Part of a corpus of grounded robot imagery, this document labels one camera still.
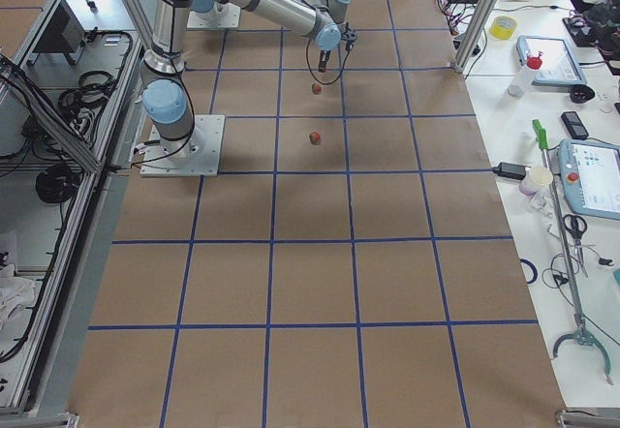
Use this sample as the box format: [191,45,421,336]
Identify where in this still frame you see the yellow tape roll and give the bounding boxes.
[489,15,517,41]

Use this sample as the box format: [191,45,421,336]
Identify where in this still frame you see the clear bottle red cap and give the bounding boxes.
[507,52,543,98]

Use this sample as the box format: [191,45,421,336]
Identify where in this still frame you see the black power adapter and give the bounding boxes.
[491,162,529,181]

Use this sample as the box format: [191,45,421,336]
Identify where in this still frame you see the teach pendant far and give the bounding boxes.
[516,35,587,87]

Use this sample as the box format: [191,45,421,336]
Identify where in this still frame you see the teach pendant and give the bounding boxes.
[557,138,619,220]
[516,35,587,87]

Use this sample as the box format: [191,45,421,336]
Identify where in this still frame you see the paper cup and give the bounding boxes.
[519,167,553,196]

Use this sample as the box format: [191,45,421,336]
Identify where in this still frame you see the teach pendant near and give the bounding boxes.
[557,138,619,220]

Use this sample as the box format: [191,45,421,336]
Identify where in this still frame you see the black scissors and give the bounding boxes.
[563,214,588,277]

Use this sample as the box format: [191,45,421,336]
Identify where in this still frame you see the long reach grabber tool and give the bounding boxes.
[531,118,612,384]

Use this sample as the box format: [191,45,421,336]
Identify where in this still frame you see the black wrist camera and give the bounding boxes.
[341,30,357,52]

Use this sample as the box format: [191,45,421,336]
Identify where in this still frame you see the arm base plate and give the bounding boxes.
[139,114,225,177]
[187,4,240,30]

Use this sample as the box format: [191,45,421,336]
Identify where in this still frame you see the aluminium frame post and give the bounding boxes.
[452,0,497,73]

